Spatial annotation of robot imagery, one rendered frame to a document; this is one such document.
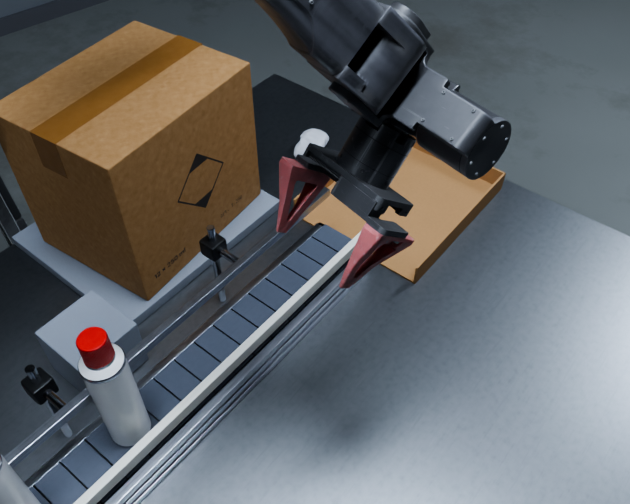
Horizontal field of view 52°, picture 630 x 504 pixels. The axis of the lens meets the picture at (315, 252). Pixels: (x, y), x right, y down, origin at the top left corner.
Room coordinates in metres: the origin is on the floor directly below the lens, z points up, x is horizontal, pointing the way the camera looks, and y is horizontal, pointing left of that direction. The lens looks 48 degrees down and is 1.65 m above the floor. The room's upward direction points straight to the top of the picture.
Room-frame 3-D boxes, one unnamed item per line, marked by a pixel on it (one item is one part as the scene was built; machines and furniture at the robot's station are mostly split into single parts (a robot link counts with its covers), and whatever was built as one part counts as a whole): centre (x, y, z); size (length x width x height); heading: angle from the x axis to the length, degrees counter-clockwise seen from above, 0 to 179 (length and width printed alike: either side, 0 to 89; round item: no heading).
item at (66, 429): (0.40, 0.32, 0.91); 0.07 x 0.03 x 0.17; 51
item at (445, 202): (0.88, -0.16, 0.85); 0.30 x 0.26 x 0.04; 141
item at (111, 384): (0.39, 0.24, 0.98); 0.05 x 0.05 x 0.20
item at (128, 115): (0.82, 0.28, 0.99); 0.30 x 0.24 x 0.27; 147
